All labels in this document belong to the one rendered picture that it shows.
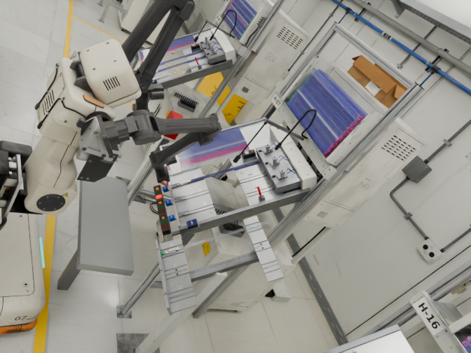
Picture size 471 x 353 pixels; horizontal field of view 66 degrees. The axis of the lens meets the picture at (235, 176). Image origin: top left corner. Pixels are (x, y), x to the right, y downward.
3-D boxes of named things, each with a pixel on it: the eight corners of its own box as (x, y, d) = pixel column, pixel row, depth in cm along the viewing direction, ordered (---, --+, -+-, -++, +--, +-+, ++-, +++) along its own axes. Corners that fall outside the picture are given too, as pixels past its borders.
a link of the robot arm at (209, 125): (222, 108, 153) (230, 130, 152) (202, 122, 162) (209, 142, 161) (132, 109, 120) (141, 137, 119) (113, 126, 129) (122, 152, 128)
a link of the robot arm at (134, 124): (118, 119, 119) (123, 134, 118) (149, 111, 122) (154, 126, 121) (120, 127, 128) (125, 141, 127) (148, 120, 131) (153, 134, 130)
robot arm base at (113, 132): (95, 114, 119) (102, 137, 112) (120, 108, 122) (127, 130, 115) (101, 134, 126) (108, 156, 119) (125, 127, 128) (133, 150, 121)
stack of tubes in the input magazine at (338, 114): (324, 156, 179) (363, 114, 167) (284, 103, 214) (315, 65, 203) (339, 163, 186) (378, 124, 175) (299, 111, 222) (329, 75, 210)
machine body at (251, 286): (165, 311, 229) (219, 251, 202) (151, 227, 277) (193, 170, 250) (242, 315, 266) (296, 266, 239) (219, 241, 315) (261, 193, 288)
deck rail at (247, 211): (181, 237, 184) (179, 230, 179) (181, 234, 185) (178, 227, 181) (310, 197, 193) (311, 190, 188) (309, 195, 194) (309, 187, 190)
